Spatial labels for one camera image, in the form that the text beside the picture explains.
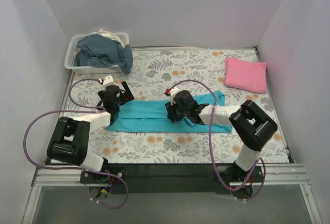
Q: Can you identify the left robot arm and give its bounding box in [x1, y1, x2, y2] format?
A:
[47, 81, 134, 183]

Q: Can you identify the cream t shirt in basket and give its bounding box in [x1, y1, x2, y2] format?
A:
[88, 29, 130, 50]

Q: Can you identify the folded pink t shirt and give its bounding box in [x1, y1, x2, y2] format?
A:
[225, 57, 267, 93]

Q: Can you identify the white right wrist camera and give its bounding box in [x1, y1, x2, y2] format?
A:
[164, 87, 181, 105]

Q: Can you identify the white plastic laundry basket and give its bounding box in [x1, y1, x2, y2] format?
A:
[64, 35, 122, 74]

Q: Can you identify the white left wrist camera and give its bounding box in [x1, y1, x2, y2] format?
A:
[98, 75, 117, 89]

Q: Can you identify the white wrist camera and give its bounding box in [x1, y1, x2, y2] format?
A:
[164, 87, 181, 105]
[98, 75, 117, 89]

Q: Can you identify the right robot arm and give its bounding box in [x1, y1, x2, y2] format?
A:
[164, 87, 278, 182]

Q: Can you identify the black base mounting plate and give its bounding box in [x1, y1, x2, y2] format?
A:
[79, 163, 265, 195]

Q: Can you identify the aluminium frame rail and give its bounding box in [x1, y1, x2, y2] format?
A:
[22, 164, 322, 223]

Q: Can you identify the teal t shirt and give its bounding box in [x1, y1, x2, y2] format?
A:
[107, 90, 233, 134]

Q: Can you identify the grey-blue t shirt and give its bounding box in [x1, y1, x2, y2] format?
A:
[74, 34, 134, 75]

